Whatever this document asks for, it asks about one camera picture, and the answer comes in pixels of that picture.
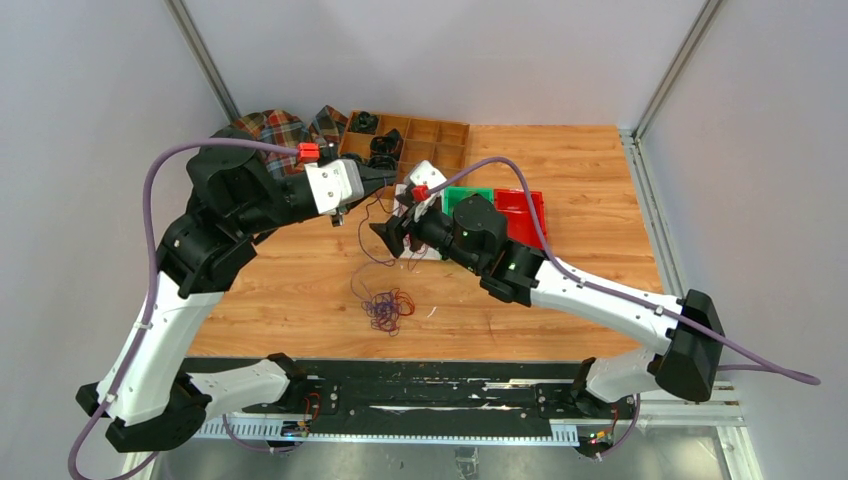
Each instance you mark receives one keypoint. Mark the red plastic bin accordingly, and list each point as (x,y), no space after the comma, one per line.
(520,226)

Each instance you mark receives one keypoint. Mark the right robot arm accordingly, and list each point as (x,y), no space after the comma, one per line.
(679,353)

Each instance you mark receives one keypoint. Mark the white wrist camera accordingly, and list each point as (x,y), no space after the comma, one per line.
(422,178)
(335,185)

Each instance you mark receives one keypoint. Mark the aluminium frame post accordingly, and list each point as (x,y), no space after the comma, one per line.
(193,38)
(680,60)

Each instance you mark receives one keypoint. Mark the plaid cloth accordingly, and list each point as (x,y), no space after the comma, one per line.
(279,127)

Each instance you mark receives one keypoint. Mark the white slotted cable duct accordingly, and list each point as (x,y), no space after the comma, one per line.
(266,429)

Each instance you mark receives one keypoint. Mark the green plastic bin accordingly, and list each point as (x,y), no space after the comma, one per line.
(453,195)

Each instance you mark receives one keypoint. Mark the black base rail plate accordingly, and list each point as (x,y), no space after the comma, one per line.
(438,398)

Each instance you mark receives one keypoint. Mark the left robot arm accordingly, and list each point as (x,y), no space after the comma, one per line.
(151,403)

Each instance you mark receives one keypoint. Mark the wooden compartment tray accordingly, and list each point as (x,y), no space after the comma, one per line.
(443,143)

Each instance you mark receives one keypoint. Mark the left aluminium frame post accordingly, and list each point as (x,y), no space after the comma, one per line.
(193,38)

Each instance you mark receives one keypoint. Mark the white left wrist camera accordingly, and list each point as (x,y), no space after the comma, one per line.
(335,185)

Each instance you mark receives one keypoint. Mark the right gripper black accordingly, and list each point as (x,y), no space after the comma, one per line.
(394,230)

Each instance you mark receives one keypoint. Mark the rolled dark cloth middle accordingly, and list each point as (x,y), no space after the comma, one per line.
(389,144)

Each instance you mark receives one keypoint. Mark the rolled dark cloth top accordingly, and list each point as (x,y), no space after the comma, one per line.
(364,122)

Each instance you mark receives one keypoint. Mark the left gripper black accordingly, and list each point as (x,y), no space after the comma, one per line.
(371,179)

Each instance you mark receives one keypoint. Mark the rolled dark floral cloth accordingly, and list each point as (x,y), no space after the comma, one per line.
(383,162)

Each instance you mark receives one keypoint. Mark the right aluminium frame post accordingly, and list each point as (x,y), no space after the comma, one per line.
(680,60)

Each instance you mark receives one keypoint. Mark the white plastic bin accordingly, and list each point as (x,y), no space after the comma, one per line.
(413,249)

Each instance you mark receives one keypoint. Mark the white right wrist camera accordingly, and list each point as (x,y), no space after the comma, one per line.
(422,178)

